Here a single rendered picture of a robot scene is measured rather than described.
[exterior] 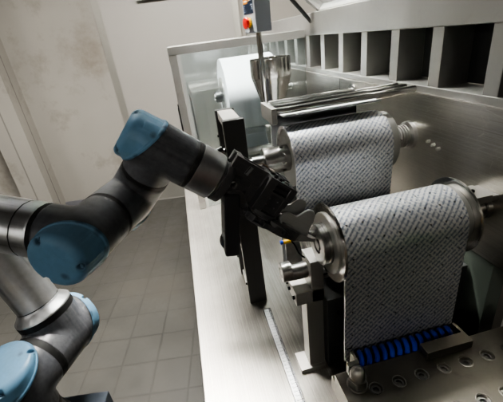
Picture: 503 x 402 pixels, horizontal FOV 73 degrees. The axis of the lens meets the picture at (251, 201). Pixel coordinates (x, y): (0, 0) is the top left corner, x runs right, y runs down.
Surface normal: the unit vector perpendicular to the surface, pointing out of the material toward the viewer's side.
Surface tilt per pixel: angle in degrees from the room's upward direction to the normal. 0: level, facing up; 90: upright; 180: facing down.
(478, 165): 90
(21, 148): 90
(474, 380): 0
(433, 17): 90
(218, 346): 0
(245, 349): 0
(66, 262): 90
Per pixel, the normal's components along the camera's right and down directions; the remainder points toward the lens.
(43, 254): -0.18, 0.45
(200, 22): 0.07, 0.43
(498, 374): -0.11, -0.89
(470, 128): -0.97, 0.20
